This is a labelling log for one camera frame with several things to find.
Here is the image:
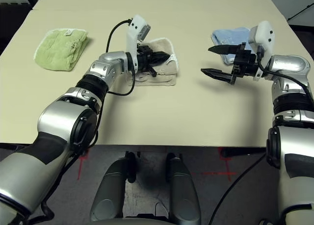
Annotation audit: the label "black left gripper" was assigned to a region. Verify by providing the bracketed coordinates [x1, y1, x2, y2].
[133, 45, 170, 78]

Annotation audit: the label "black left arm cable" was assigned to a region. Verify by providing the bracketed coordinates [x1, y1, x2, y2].
[105, 18, 136, 97]

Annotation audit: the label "grey robot left leg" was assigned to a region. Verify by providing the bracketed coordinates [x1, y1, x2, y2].
[89, 151, 137, 223]

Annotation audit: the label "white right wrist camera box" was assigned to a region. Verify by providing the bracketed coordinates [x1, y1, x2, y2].
[248, 20, 275, 81]

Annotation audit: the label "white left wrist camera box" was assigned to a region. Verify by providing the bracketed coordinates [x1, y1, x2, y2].
[125, 14, 152, 73]

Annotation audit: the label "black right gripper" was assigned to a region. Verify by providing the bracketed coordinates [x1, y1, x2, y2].
[200, 42, 261, 85]

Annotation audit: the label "grey robot leg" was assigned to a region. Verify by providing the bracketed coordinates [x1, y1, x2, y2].
[166, 153, 202, 225]
[89, 151, 137, 223]

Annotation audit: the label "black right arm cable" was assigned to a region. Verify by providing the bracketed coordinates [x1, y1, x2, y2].
[208, 45, 314, 225]

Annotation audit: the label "grey robot right leg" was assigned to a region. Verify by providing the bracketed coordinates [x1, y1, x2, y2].
[166, 153, 202, 225]

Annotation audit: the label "black metal rod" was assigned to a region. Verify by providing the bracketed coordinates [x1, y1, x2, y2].
[287, 3, 314, 22]

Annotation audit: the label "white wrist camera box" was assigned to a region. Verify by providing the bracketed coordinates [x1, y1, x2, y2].
[248, 20, 275, 81]
[125, 14, 152, 73]

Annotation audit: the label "beige towel with white trim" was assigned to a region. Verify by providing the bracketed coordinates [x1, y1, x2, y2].
[132, 38, 180, 87]

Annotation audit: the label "dark robot waist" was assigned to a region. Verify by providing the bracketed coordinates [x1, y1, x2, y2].
[122, 214, 182, 225]

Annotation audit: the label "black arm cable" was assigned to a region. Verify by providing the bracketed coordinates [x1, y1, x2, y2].
[208, 45, 314, 225]
[105, 18, 136, 97]

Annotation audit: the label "folded green towel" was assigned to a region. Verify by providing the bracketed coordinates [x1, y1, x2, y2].
[33, 27, 89, 72]

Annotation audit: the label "black foam floor mats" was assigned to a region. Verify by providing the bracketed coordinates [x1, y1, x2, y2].
[0, 1, 32, 56]

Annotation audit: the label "folded blue towel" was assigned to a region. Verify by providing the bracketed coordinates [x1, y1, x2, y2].
[211, 26, 253, 65]

